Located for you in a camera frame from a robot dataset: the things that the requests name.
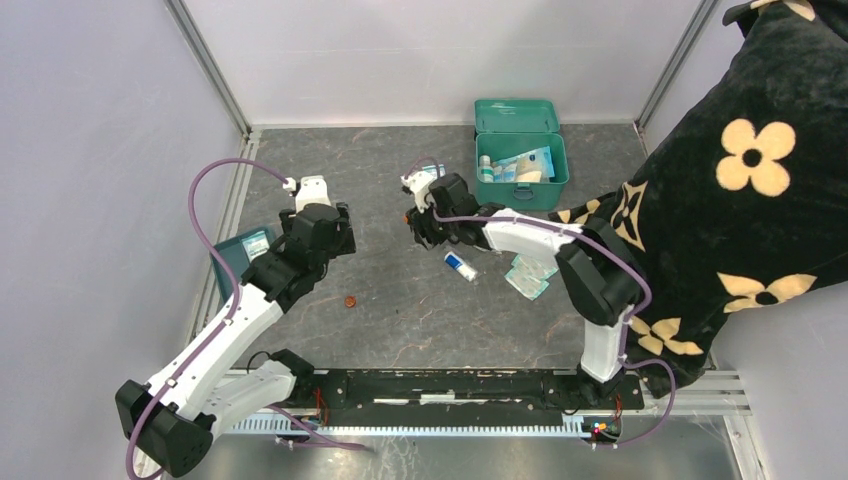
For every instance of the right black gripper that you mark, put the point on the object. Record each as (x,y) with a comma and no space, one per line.
(420,222)

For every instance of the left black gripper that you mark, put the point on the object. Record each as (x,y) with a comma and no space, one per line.
(344,241)

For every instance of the white blue ointment tube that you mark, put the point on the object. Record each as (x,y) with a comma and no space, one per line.
(460,266)

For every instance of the small teal wipe sachet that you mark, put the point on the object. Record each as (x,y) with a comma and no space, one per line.
(436,171)

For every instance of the white pill bottle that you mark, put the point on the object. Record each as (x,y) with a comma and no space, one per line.
(486,172)

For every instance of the teal plastic tray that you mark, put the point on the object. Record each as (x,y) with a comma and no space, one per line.
(232,252)

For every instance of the blue cotton swab packet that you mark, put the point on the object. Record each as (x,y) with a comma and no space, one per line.
(534,166)

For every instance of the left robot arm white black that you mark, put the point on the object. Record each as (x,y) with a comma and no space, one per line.
(176,415)

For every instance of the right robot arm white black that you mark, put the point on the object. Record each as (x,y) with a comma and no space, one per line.
(602,278)

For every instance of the green medicine kit box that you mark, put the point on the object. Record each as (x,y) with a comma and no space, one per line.
(511,126)

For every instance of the teal label card in tray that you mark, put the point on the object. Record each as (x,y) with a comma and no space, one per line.
(255,245)

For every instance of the teal bandage strips stack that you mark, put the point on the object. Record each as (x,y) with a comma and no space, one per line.
(529,276)

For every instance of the black floral cloth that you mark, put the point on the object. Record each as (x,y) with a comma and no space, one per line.
(744,204)

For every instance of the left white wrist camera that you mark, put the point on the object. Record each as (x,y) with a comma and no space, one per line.
(307,191)

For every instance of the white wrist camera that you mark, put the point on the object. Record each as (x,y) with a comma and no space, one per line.
(307,191)
(418,185)

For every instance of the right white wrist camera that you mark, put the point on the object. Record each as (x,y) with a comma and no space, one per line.
(418,185)

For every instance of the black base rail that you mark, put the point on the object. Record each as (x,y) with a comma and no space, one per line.
(455,398)

